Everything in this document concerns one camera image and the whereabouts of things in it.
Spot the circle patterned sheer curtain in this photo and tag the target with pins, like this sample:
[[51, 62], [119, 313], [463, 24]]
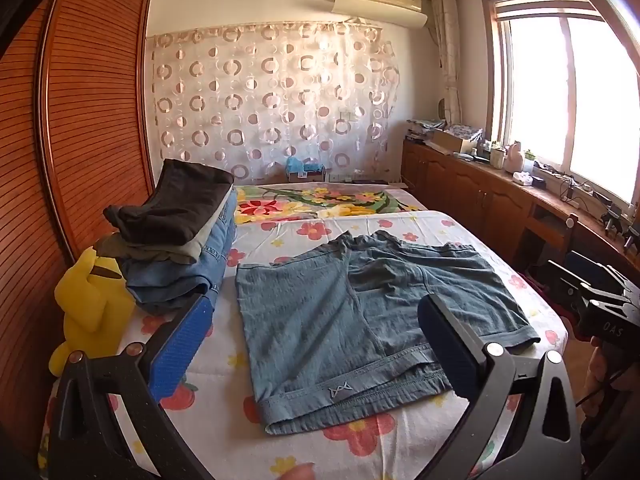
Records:
[[270, 100]]

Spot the pile of printed fabric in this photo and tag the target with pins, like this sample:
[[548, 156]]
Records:
[[422, 130]]

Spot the folded olive garment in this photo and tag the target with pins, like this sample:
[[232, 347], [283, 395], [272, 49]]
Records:
[[150, 252]]

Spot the floral quilt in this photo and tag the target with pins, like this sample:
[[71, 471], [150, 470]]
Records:
[[310, 202]]

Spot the strawberry flower print bed sheet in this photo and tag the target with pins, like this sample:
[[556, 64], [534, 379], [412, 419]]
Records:
[[395, 450]]

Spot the folded dark grey pants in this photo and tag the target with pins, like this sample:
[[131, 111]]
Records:
[[175, 205]]

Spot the wooden slatted wardrobe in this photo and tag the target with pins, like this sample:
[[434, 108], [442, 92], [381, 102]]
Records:
[[85, 135]]

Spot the yellow plush toy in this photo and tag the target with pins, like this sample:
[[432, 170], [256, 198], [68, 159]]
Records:
[[87, 305]]

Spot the white kettle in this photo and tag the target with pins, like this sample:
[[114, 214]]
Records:
[[514, 159]]

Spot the stack of folded clothes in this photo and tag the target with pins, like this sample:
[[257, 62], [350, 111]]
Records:
[[200, 275]]

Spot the white window curtain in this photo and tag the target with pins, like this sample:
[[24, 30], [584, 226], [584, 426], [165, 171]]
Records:
[[447, 55]]

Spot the white air conditioner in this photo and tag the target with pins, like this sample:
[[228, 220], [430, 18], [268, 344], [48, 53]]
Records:
[[380, 2]]

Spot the blue plastic bag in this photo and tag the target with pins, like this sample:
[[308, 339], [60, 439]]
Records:
[[302, 166]]

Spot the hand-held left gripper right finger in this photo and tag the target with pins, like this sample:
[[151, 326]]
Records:
[[447, 355]]

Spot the cardboard box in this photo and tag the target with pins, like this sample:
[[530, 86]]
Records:
[[452, 141]]

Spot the wooden cabinet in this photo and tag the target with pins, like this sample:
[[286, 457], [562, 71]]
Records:
[[475, 195]]

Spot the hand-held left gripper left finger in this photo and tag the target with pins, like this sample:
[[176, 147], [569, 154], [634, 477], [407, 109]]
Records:
[[181, 341]]

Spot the blue denim short pants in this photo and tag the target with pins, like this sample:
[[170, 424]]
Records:
[[320, 320]]

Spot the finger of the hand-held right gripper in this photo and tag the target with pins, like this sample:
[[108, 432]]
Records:
[[602, 300], [565, 280]]

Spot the folded white garment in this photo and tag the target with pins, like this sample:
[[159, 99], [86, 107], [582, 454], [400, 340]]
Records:
[[212, 225]]

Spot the window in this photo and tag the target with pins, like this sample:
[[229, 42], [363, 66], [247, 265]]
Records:
[[560, 95]]

